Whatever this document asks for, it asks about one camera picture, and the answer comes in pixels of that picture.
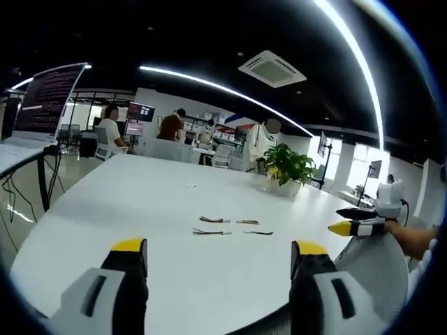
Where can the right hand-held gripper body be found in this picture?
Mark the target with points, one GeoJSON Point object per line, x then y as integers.
{"type": "Point", "coordinates": [389, 200]}

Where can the monitor on stand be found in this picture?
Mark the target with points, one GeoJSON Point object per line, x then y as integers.
{"type": "Point", "coordinates": [375, 169]}

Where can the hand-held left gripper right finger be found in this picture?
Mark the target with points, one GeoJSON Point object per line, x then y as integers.
{"type": "Point", "coordinates": [321, 296]}

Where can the long ceiling light strip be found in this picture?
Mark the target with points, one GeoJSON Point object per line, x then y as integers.
{"type": "Point", "coordinates": [223, 87]}

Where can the wall television screen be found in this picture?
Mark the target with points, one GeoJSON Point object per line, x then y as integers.
{"type": "Point", "coordinates": [141, 111]}

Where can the white office chair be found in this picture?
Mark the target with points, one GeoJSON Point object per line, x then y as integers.
{"type": "Point", "coordinates": [104, 143]}

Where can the curved ceiling light strip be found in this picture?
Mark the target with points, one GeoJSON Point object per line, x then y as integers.
{"type": "Point", "coordinates": [363, 66]}

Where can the large display screen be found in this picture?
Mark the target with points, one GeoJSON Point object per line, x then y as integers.
{"type": "Point", "coordinates": [49, 101]}

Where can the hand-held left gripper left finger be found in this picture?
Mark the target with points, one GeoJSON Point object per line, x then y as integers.
{"type": "Point", "coordinates": [104, 296]}

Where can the white side desk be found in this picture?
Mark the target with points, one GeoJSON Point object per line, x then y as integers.
{"type": "Point", "coordinates": [17, 151]}

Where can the ceiling air conditioner vent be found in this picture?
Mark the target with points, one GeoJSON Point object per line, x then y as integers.
{"type": "Point", "coordinates": [272, 68]}

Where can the green potted plant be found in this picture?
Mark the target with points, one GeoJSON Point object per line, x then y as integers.
{"type": "Point", "coordinates": [286, 164]}

